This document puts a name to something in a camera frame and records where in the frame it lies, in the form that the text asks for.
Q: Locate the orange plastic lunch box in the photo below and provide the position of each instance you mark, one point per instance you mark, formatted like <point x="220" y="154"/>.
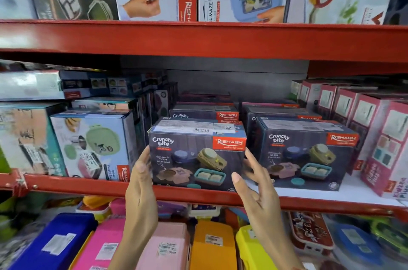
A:
<point x="213" y="244"/>

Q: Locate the person's right forearm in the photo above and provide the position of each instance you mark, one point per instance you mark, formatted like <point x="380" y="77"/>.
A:
<point x="280" y="255"/>

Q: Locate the person's right thumb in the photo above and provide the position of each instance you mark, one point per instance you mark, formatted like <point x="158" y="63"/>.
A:
<point x="241" y="185"/>

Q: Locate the hot pink plastic lunch box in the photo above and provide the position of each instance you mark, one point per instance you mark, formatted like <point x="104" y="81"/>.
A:
<point x="102" y="244"/>

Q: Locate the clear container green lid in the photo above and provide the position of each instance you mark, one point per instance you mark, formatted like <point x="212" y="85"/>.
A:
<point x="390" y="234"/>

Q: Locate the white plastic box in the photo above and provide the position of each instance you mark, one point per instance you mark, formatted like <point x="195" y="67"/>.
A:
<point x="204" y="211"/>

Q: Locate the person's left thumb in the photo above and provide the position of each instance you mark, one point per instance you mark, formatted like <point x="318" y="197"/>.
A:
<point x="144" y="161"/>

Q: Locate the row of pink cartons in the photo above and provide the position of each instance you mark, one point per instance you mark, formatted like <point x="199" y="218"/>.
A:
<point x="373" y="126"/>

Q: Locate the light pink plastic lunch box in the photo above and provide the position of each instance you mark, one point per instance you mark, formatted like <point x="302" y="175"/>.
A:
<point x="169" y="247"/>

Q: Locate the red printed pencil box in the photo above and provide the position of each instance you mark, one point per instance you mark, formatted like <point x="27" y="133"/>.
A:
<point x="310" y="231"/>

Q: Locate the person's right hand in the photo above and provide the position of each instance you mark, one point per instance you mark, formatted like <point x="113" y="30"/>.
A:
<point x="264" y="212"/>

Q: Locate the person's left forearm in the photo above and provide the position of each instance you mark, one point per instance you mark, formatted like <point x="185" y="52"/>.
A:
<point x="134" y="250"/>

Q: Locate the stack of dark navy cartons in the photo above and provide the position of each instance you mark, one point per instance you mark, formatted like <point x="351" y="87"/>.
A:
<point x="127" y="85"/>

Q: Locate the light blue carton green lunchbox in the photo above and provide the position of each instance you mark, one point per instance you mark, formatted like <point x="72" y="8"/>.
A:
<point x="95" y="145"/>

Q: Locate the dark blue lunch box carton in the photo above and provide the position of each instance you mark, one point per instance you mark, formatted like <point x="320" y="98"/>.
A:
<point x="280" y="113"/>
<point x="302" y="155"/>
<point x="200" y="113"/>
<point x="194" y="155"/>

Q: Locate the purple plastic box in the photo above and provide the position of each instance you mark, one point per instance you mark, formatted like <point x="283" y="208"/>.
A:
<point x="172" y="210"/>

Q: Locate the yellow plastic lunch box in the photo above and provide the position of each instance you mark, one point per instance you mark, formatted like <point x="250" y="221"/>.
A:
<point x="251" y="250"/>

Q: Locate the blue plastic lunch box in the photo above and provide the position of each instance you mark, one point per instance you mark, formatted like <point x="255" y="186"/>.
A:
<point x="54" y="241"/>

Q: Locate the teal flat carton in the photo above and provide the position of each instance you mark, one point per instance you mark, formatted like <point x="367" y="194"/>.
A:
<point x="105" y="104"/>

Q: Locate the clear container blue lid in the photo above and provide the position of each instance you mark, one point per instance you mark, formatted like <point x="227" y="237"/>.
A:
<point x="357" y="244"/>

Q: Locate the silver white carton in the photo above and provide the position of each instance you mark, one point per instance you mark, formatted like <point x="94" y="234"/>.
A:
<point x="28" y="85"/>

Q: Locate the red metal shelf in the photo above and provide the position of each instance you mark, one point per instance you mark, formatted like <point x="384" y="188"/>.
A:
<point x="204" y="40"/>
<point x="95" y="187"/>

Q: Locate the yellow white small box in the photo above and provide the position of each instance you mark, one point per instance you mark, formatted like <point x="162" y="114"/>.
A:
<point x="94" y="207"/>

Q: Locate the person's left hand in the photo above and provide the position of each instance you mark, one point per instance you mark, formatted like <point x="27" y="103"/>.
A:
<point x="140" y="203"/>

